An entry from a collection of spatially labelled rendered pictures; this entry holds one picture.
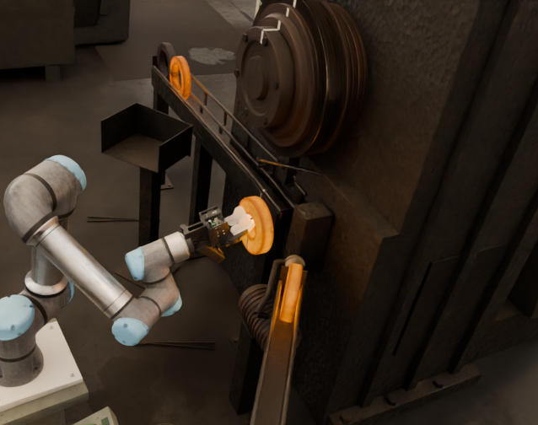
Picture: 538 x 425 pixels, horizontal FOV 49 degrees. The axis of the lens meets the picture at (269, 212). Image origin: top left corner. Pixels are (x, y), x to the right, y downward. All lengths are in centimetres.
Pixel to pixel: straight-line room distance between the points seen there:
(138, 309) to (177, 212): 155
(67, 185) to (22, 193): 12
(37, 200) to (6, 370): 57
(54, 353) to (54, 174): 64
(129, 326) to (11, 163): 205
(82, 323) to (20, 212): 105
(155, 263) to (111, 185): 169
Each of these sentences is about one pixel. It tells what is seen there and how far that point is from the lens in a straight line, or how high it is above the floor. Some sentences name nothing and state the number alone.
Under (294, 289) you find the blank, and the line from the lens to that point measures 153.
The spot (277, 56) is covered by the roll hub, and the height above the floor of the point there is 122.
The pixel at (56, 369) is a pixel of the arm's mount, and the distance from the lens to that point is 192.
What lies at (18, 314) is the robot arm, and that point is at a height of 55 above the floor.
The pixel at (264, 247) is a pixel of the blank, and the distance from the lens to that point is 157.
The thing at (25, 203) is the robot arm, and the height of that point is 94.
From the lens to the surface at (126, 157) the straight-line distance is 228.
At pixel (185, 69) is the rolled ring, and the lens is 260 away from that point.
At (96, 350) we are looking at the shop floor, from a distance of 237.
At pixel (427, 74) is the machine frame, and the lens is 149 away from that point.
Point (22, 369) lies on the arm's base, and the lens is 186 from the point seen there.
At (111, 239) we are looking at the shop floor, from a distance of 282.
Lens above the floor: 181
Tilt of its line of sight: 36 degrees down
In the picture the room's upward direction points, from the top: 10 degrees clockwise
